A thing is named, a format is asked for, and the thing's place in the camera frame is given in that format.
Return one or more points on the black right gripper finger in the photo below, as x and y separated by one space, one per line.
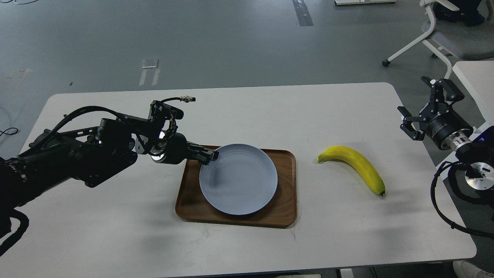
443 95
407 124

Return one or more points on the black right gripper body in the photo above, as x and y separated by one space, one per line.
449 131

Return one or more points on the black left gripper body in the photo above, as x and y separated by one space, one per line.
178 149

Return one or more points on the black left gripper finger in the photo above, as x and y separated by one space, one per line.
204 157

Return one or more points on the light blue round plate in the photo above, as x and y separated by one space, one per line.
241 181

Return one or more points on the yellow banana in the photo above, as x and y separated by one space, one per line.
358 162

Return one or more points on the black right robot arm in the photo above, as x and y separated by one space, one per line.
471 176

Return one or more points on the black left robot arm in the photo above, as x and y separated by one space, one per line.
91 144

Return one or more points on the white side table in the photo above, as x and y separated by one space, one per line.
478 78

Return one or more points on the brown wooden tray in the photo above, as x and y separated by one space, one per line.
280 212

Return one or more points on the white office chair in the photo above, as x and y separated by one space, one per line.
453 39

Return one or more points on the white shoe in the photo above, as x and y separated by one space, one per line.
464 269

